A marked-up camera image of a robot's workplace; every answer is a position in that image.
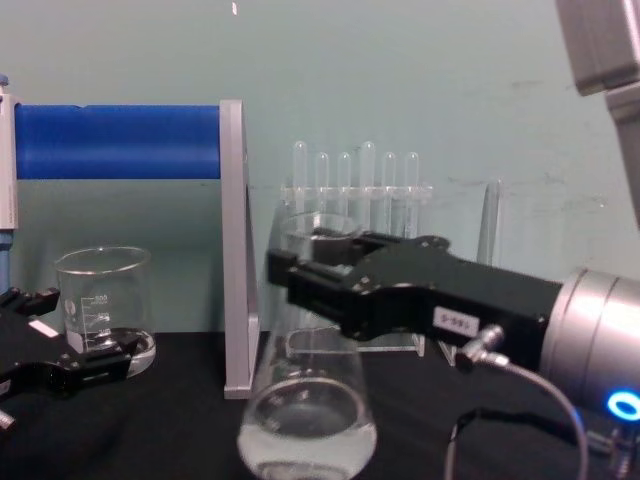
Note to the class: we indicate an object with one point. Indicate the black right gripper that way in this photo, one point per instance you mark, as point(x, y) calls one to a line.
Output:
point(480, 295)

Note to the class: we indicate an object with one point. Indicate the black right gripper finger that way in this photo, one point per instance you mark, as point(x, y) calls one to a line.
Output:
point(320, 290)

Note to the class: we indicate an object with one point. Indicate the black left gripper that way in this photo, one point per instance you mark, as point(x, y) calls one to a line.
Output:
point(25, 345)

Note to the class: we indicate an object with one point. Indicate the clear glass conical flask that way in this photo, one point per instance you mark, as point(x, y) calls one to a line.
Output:
point(305, 400)

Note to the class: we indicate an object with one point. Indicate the silver and grey right arm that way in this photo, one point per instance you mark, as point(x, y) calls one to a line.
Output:
point(595, 325)

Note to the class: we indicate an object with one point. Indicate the clear acrylic test tube rack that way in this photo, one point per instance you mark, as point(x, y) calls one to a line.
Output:
point(395, 197)

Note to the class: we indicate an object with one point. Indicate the clear glass beaker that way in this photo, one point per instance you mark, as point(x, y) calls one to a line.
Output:
point(105, 290)

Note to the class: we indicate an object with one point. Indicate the tall clear test tube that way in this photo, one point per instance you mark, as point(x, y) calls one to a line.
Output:
point(368, 165)

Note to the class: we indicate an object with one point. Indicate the grey stand panel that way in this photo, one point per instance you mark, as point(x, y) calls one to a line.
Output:
point(236, 250)

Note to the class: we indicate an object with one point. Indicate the slanted clear glass tube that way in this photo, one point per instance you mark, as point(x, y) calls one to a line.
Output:
point(491, 220)

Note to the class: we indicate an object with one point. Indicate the black table cloth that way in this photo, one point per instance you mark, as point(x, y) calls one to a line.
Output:
point(165, 435)

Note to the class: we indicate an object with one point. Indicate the white and blue pipette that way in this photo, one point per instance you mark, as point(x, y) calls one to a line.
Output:
point(7, 175)

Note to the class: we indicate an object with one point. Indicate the blue cylinder bar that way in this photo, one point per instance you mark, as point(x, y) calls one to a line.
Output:
point(120, 142)

